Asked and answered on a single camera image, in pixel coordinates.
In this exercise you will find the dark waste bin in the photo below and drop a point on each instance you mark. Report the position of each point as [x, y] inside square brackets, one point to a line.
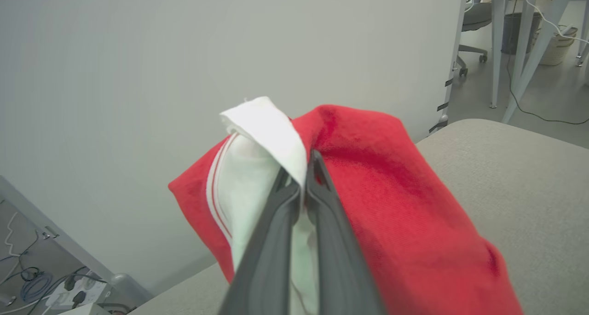
[511, 34]

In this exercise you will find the grey table frame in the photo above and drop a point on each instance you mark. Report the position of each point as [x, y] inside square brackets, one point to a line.
[498, 53]

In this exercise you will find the beige woven basket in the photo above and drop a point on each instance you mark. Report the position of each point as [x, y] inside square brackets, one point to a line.
[557, 50]

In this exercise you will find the white power strip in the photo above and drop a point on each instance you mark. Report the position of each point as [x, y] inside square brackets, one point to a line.
[88, 285]

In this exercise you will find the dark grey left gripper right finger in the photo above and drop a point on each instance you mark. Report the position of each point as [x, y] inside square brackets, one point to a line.
[338, 260]

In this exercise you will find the grey office chair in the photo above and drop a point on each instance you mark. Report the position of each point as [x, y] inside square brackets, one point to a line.
[476, 16]

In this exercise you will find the white partition panel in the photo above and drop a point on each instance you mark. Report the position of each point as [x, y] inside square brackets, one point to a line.
[184, 53]

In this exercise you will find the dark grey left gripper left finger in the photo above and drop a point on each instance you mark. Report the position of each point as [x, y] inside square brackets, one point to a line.
[269, 260]

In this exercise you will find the grey table leg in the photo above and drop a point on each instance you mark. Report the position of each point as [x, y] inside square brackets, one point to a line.
[583, 30]

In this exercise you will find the red basketball jersey white sleeves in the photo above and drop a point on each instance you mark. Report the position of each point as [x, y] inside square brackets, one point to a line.
[391, 191]

